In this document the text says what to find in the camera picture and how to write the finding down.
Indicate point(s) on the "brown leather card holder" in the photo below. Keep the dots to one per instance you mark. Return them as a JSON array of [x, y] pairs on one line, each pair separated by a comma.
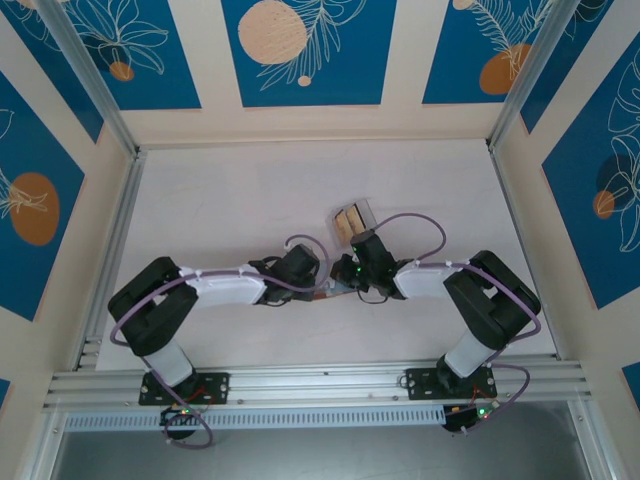
[[330, 294]]

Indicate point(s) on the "gold VIP card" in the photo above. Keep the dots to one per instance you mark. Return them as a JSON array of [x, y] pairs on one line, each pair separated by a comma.
[[353, 221], [342, 226]]

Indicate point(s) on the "clear plastic card box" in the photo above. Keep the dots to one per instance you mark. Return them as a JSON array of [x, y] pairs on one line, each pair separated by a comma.
[[370, 215]]

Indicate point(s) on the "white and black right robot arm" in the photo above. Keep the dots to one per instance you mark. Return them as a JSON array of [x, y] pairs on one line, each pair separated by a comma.
[[425, 282]]

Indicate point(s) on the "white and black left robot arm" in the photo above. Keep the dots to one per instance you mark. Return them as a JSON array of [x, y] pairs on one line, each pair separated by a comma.
[[225, 287]]

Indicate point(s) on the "black controller board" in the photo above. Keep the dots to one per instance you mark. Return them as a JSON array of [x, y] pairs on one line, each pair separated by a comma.
[[175, 414], [470, 417]]

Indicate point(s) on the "grey metal panel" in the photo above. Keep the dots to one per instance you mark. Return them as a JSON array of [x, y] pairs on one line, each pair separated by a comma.
[[325, 456]]

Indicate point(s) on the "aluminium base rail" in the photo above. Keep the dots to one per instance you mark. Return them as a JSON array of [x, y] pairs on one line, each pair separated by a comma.
[[325, 382]]

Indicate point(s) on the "aluminium table side rail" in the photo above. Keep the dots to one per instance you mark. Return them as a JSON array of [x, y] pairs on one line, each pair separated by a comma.
[[120, 225], [525, 250]]

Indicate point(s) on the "aluminium frame post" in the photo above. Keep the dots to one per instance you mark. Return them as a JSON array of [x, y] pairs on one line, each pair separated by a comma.
[[587, 440], [45, 450], [90, 75], [547, 75]]

